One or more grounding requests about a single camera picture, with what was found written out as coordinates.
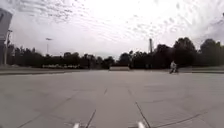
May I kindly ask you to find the grey paved plaza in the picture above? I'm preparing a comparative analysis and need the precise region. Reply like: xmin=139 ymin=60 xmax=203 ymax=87
xmin=0 ymin=68 xmax=224 ymax=128

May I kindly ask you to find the thin tower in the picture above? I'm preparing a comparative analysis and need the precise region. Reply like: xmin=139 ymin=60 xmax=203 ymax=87
xmin=148 ymin=37 xmax=154 ymax=54

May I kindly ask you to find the person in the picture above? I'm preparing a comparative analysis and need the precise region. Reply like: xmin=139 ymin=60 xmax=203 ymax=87
xmin=168 ymin=60 xmax=180 ymax=75

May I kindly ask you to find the lamp pole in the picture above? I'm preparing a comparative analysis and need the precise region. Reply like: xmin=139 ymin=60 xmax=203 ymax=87
xmin=45 ymin=37 xmax=54 ymax=56

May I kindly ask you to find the long row of trees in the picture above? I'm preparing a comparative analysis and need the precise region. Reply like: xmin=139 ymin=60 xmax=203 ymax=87
xmin=6 ymin=36 xmax=224 ymax=70

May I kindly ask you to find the pale pole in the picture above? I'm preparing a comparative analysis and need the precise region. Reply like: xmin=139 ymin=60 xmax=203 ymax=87
xmin=3 ymin=29 xmax=13 ymax=66

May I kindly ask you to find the building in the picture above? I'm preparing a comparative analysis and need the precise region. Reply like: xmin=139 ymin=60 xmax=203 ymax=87
xmin=0 ymin=7 xmax=14 ymax=66

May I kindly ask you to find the low pale wall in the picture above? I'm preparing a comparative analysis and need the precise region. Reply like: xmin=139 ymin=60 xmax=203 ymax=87
xmin=108 ymin=65 xmax=131 ymax=72

